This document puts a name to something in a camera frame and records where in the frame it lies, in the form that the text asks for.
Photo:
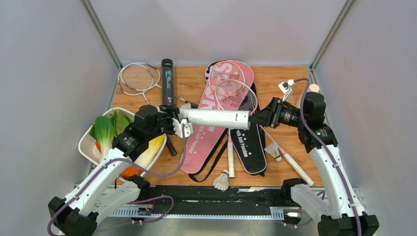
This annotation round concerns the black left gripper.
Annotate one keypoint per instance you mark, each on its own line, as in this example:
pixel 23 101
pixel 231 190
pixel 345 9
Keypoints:
pixel 173 112

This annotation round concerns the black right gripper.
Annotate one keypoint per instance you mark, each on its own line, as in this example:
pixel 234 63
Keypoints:
pixel 262 117

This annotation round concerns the shuttlecock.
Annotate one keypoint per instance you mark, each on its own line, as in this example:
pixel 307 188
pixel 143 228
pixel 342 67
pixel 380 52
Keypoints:
pixel 273 150
pixel 186 106
pixel 221 182

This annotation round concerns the white shuttlecock tube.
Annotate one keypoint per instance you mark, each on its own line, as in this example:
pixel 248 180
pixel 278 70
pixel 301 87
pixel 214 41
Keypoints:
pixel 217 118

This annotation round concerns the black shuttlecock tube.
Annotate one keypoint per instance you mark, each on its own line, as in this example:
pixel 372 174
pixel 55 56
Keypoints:
pixel 167 76

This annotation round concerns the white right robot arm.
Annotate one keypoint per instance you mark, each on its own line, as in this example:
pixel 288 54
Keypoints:
pixel 342 214

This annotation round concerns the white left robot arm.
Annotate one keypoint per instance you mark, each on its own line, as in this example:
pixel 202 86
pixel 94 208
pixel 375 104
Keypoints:
pixel 81 211

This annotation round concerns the black racket cover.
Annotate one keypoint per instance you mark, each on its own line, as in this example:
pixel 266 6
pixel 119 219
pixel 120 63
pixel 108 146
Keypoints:
pixel 249 144

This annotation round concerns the pink racket lower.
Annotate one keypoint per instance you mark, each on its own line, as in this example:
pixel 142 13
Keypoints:
pixel 286 156

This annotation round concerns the pink racket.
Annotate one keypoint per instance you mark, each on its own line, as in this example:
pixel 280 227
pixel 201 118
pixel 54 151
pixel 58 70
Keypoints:
pixel 286 156
pixel 226 70

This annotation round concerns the white silver racket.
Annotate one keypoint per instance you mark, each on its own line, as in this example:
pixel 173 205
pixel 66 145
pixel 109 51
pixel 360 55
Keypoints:
pixel 137 79

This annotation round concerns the black silver racket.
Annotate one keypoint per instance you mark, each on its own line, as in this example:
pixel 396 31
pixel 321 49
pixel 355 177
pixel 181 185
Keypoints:
pixel 153 70

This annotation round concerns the pink racket cover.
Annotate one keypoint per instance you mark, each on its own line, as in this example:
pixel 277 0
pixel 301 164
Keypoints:
pixel 201 144

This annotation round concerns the green leafy vegetable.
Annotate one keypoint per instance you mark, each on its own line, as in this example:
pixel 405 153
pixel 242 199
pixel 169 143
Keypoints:
pixel 120 121

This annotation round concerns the yellow white cabbage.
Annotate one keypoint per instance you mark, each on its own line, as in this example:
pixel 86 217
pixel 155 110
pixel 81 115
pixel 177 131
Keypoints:
pixel 146 158

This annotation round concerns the pink racket upper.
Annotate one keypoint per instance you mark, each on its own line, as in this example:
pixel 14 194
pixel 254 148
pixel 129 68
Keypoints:
pixel 226 70

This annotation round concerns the cream bottle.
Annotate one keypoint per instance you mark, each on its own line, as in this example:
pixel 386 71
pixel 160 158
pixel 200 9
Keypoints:
pixel 312 88

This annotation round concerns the green bok choy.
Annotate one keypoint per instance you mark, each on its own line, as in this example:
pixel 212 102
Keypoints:
pixel 103 132

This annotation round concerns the orange carrot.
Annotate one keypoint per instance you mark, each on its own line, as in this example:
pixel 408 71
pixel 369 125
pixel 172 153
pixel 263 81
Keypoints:
pixel 130 172

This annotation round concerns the white vegetable tray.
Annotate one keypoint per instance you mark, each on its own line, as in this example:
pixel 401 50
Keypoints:
pixel 90 149

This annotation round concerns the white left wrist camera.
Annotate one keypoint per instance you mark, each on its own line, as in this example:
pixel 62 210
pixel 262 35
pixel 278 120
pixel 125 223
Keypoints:
pixel 182 128

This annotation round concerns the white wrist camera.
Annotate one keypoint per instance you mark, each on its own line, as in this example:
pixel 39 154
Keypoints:
pixel 286 88
pixel 182 128

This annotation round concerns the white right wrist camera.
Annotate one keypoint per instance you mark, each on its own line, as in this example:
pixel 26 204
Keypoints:
pixel 286 88

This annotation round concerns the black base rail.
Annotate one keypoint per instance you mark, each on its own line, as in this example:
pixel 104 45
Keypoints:
pixel 209 201

